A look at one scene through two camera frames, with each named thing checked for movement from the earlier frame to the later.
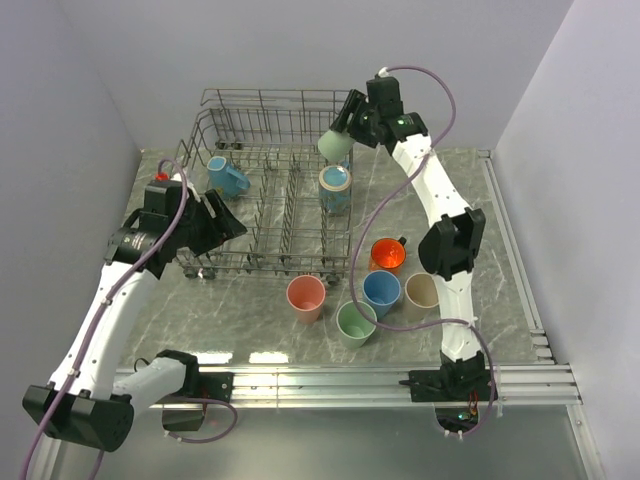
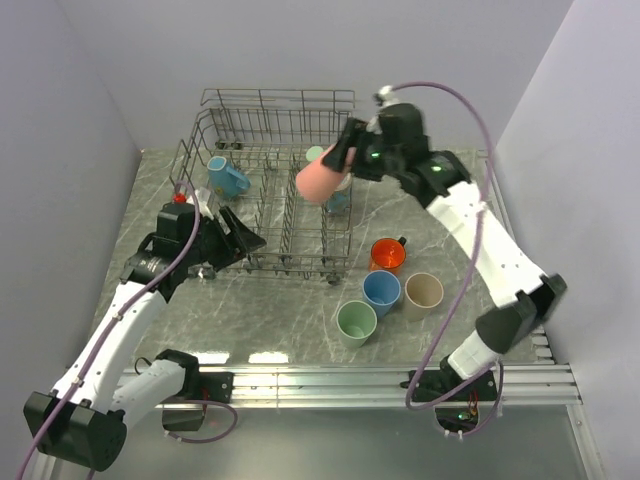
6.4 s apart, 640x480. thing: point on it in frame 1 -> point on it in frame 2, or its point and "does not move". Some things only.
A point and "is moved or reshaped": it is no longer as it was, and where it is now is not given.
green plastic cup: x=335 y=145 is moved or reshaped
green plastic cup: x=355 y=329 does not move
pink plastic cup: x=305 y=294 -> x=315 y=182
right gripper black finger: x=346 y=116 -> x=336 y=155
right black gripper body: x=361 y=130 -> x=372 y=160
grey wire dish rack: x=257 y=151 does not move
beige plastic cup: x=421 y=294 does not move
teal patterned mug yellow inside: x=334 y=184 does not move
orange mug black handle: x=387 y=253 does not move
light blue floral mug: x=223 y=179 does not move
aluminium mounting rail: x=514 y=384 does not move
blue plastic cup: x=381 y=290 does not move
